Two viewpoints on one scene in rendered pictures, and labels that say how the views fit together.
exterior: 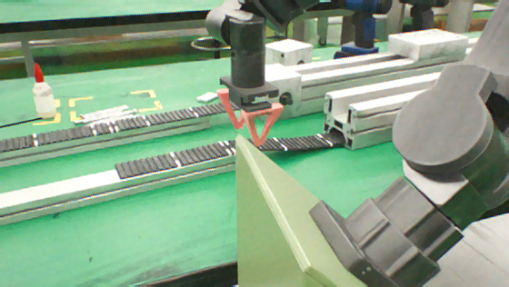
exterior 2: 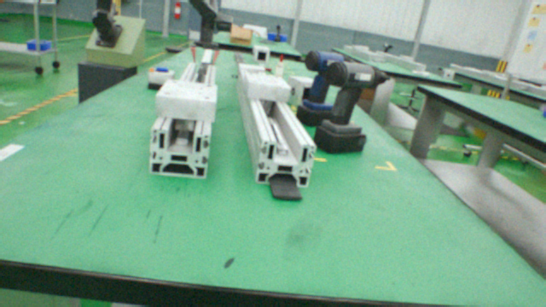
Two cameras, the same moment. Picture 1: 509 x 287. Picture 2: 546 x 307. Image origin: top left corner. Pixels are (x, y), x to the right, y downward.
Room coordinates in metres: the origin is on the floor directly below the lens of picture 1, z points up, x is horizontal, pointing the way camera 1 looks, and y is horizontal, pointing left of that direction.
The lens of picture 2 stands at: (1.48, -1.39, 1.07)
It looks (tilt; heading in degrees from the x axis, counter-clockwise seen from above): 21 degrees down; 105
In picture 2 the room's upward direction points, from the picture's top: 10 degrees clockwise
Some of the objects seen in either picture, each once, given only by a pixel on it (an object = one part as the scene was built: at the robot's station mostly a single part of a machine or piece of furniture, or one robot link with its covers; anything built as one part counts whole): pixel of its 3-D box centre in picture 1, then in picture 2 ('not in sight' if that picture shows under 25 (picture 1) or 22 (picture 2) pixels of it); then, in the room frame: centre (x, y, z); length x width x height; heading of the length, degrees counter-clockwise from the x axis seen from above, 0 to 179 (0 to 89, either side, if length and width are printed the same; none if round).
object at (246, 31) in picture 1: (245, 34); (209, 23); (0.74, 0.01, 1.01); 0.07 x 0.06 x 0.07; 30
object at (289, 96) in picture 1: (274, 94); (246, 78); (0.96, -0.04, 0.83); 0.12 x 0.09 x 0.10; 26
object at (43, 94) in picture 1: (42, 91); (280, 66); (0.95, 0.46, 0.84); 0.04 x 0.04 x 0.12
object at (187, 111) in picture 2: not in sight; (188, 105); (1.11, -0.75, 0.87); 0.16 x 0.11 x 0.07; 116
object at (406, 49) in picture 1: (426, 49); (264, 91); (1.17, -0.44, 0.87); 0.16 x 0.11 x 0.07; 116
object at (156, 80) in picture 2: not in sight; (164, 79); (0.77, -0.32, 0.81); 0.10 x 0.08 x 0.06; 26
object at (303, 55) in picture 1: (290, 64); (299, 91); (1.20, -0.09, 0.83); 0.11 x 0.10 x 0.10; 41
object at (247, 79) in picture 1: (248, 72); (206, 37); (0.74, 0.01, 0.95); 0.10 x 0.07 x 0.07; 27
